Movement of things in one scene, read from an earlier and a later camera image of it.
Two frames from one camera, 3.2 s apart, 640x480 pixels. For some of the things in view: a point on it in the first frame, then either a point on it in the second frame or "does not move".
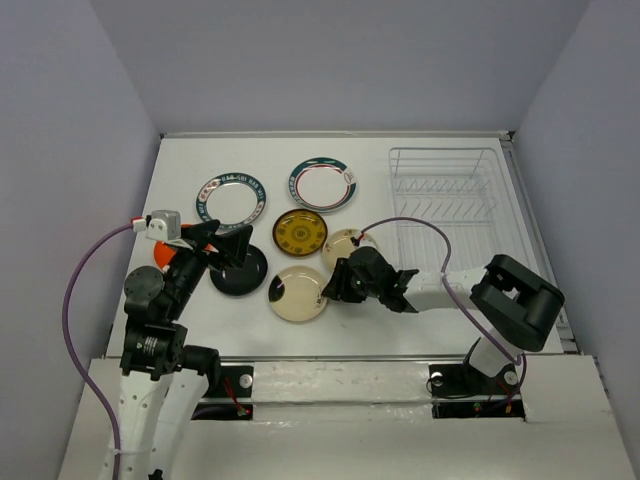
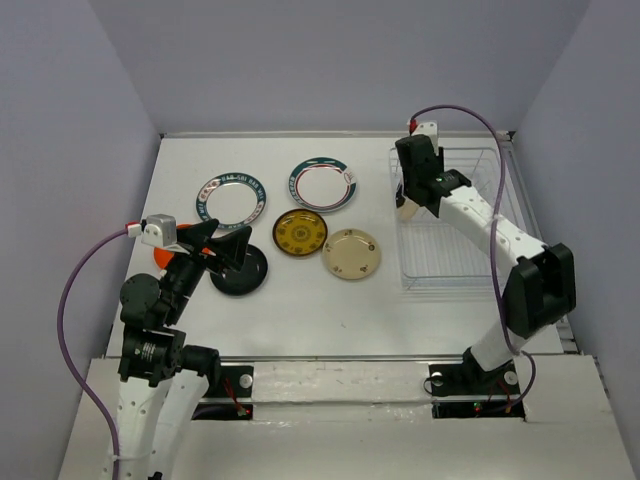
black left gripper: [231, 243] does not move
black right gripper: [338, 286] → [441, 156]
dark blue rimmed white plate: [235, 199] does not move
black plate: [245, 279] does not move
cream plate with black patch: [295, 294] → [405, 207]
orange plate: [164, 252] does not move
